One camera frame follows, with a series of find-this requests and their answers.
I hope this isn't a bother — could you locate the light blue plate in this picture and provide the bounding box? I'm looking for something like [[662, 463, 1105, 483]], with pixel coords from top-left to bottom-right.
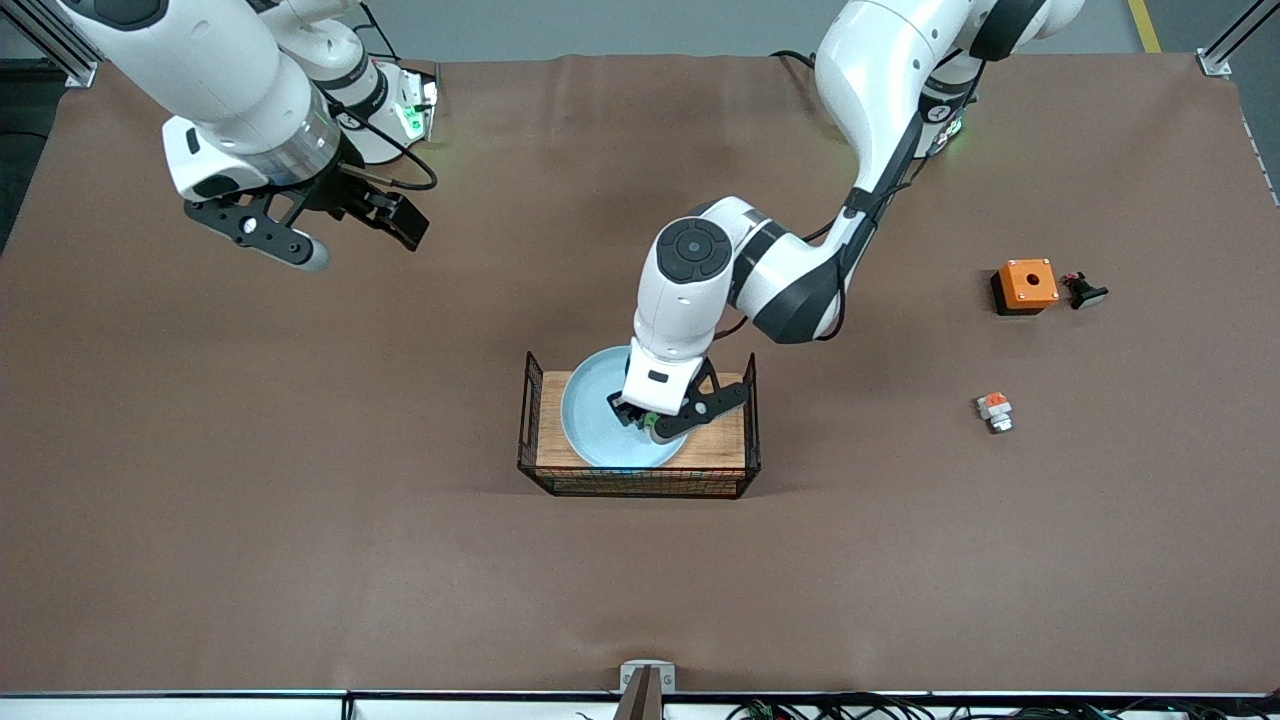
[[559, 345, 703, 470]]

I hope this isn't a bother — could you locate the black push button white cap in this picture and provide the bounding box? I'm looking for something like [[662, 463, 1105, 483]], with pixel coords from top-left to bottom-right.
[[1061, 270, 1110, 312]]

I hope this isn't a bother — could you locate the wooden board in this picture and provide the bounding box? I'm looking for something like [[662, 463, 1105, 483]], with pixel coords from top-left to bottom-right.
[[535, 371, 750, 470]]

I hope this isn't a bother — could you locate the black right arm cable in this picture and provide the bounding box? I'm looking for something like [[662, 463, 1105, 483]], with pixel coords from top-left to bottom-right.
[[340, 5, 439, 193]]

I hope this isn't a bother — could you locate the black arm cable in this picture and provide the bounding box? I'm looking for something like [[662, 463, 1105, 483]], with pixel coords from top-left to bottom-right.
[[340, 5, 439, 193], [710, 50, 991, 343]]

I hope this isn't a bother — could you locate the black wire basket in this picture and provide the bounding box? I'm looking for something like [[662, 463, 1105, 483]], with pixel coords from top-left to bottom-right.
[[516, 349, 763, 500]]

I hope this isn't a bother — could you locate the aluminium frame profile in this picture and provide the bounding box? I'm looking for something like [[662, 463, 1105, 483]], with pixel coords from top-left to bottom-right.
[[0, 0, 101, 89], [1196, 0, 1280, 79]]

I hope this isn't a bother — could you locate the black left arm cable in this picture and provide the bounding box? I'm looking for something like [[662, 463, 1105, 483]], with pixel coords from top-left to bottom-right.
[[710, 50, 991, 343]]

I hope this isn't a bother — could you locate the orange button enclosure box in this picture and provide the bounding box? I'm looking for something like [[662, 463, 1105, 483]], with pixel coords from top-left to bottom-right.
[[990, 258, 1060, 317]]

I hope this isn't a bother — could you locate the black cable bundle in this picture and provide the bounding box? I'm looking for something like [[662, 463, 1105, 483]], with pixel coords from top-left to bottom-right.
[[725, 692, 1280, 720]]

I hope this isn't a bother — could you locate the white table edge rail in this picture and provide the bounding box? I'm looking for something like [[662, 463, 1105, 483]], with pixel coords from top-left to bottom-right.
[[0, 689, 1280, 720]]

